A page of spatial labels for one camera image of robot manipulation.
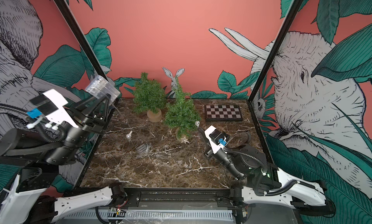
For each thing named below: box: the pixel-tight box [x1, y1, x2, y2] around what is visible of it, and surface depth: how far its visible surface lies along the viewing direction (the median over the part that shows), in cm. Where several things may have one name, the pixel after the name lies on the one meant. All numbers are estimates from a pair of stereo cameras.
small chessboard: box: [204, 104, 243, 122], surface depth 110 cm
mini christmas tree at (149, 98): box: [132, 71, 167, 123], surface depth 90 cm
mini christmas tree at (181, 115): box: [164, 77, 202, 142], surface depth 78 cm
